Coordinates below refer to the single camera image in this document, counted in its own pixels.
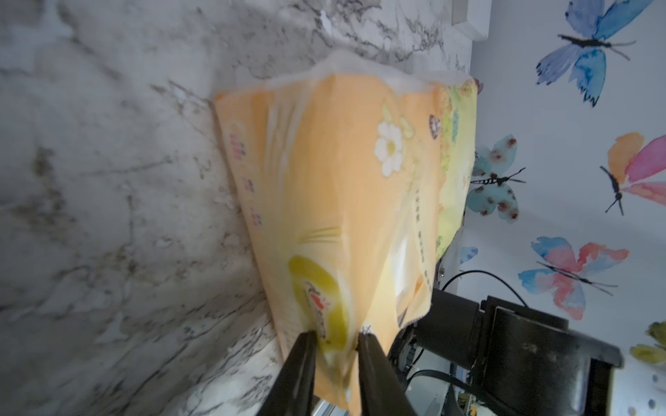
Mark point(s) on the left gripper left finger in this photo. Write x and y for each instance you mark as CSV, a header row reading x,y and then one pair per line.
x,y
292,392

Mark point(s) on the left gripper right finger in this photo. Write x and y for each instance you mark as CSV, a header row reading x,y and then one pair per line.
x,y
381,392

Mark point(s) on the orange-yellow tissue pack top shelf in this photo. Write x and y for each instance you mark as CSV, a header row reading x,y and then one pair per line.
x,y
353,178

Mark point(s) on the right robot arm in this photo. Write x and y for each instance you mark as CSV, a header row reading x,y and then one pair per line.
x,y
514,359

